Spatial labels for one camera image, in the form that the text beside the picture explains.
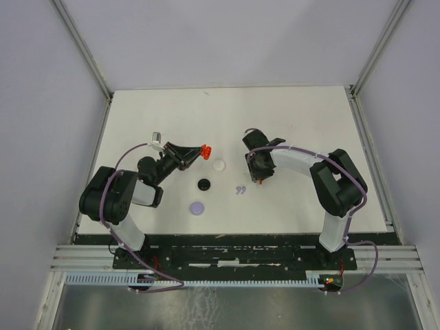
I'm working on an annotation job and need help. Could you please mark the right circuit board with leds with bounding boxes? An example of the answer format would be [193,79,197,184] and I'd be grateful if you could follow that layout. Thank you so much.
[323,275,343,290]

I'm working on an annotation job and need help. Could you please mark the aluminium frame post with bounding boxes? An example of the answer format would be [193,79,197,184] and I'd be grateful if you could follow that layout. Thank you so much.
[349,0,413,99]
[51,0,114,100]

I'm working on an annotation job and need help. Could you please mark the purple earbud charging case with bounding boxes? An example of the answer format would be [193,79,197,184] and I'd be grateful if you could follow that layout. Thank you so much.
[190,201,205,216]

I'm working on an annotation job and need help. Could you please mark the left aluminium frame post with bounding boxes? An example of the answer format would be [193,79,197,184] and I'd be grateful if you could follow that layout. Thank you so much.
[51,0,114,100]

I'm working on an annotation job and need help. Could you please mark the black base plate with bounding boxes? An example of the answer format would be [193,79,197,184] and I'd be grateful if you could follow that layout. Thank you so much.
[73,233,401,285]

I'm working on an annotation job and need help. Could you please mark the right aluminium frame post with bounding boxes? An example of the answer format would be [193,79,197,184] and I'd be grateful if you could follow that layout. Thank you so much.
[349,0,413,99]

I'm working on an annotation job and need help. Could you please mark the aluminium frame rail front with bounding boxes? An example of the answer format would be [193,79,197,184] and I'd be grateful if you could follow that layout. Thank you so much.
[51,245,424,274]

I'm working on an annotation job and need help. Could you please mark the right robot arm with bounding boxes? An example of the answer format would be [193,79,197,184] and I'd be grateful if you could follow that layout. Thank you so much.
[242,128,368,269]

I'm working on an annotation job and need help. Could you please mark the white slotted cable duct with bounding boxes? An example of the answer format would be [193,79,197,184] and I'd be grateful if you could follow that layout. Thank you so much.
[64,272,326,286]

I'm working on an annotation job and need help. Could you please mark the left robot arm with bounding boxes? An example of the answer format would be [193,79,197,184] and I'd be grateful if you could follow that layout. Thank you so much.
[79,142,212,268]

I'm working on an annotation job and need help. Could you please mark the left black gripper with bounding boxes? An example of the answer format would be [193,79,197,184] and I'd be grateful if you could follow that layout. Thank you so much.
[154,141,203,185]

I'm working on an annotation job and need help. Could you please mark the white earbud charging case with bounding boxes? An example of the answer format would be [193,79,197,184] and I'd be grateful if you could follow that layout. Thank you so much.
[212,159,226,172]

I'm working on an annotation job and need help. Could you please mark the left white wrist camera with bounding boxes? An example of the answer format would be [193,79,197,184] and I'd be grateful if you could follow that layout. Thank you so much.
[150,131,163,151]

